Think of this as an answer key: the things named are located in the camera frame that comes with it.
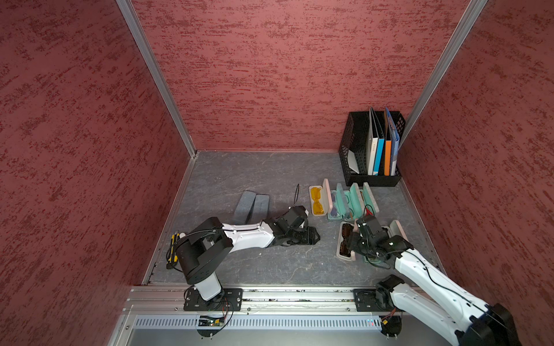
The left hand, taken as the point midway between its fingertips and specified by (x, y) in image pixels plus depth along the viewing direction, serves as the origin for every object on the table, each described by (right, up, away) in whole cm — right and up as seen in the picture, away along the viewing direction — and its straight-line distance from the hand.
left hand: (312, 242), depth 83 cm
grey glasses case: (-30, +12, +11) cm, 34 cm away
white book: (+26, +41, +4) cm, 49 cm away
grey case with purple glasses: (+15, +12, +14) cm, 23 cm away
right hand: (+15, -2, 0) cm, 15 cm away
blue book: (+34, +40, +2) cm, 53 cm away
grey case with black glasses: (-22, +11, +11) cm, 27 cm away
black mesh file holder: (+28, +39, +35) cm, 59 cm away
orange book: (+32, +39, +4) cm, 51 cm away
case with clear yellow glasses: (+35, +4, +4) cm, 35 cm away
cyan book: (+29, +39, +5) cm, 49 cm away
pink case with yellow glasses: (+7, +15, +17) cm, 24 cm away
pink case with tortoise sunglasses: (+13, -4, +3) cm, 14 cm away
